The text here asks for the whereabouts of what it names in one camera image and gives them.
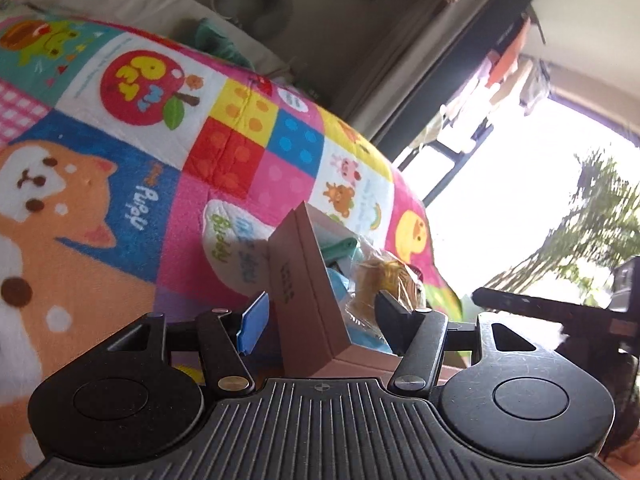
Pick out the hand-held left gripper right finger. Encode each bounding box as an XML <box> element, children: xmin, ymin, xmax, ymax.
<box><xmin>375</xmin><ymin>289</ymin><xmax>548</xmax><ymax>397</ymax></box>

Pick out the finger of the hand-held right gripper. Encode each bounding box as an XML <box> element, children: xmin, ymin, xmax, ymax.
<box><xmin>472</xmin><ymin>287</ymin><xmax>615</xmax><ymax>334</ymax></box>

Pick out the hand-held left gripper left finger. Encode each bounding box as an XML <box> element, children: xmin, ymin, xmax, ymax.
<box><xmin>107</xmin><ymin>291</ymin><xmax>269</xmax><ymax>397</ymax></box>

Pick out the clear plastic snack bag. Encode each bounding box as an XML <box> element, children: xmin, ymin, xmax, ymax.
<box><xmin>349</xmin><ymin>239</ymin><xmax>427</xmax><ymax>333</ymax></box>

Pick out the brown cardboard box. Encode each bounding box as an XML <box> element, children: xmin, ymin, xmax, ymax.
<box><xmin>267</xmin><ymin>200</ymin><xmax>480</xmax><ymax>399</ymax></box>

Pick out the teal toy bottle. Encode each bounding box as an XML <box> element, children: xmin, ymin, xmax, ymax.
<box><xmin>322</xmin><ymin>238</ymin><xmax>359</xmax><ymax>267</ymax></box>

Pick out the green tree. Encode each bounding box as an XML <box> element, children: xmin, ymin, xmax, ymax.
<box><xmin>492</xmin><ymin>149</ymin><xmax>640</xmax><ymax>307</ymax></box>

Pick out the colourful printed blanket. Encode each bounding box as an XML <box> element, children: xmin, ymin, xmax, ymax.
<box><xmin>0</xmin><ymin>14</ymin><xmax>465</xmax><ymax>480</ymax></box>

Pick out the beige curtain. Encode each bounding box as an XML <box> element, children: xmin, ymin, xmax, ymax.
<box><xmin>344</xmin><ymin>0</ymin><xmax>526</xmax><ymax>147</ymax></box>

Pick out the orange hanging garment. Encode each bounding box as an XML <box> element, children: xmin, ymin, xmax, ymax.
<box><xmin>486</xmin><ymin>16</ymin><xmax>532</xmax><ymax>87</ymax></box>

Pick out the teal cloth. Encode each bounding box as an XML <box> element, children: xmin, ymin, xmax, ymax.
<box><xmin>193</xmin><ymin>17</ymin><xmax>257</xmax><ymax>69</ymax></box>

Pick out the beige sofa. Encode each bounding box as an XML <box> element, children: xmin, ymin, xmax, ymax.
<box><xmin>0</xmin><ymin>0</ymin><xmax>303</xmax><ymax>78</ymax></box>

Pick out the dark window frame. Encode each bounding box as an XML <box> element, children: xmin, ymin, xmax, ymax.
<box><xmin>394</xmin><ymin>127</ymin><xmax>493</xmax><ymax>202</ymax></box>

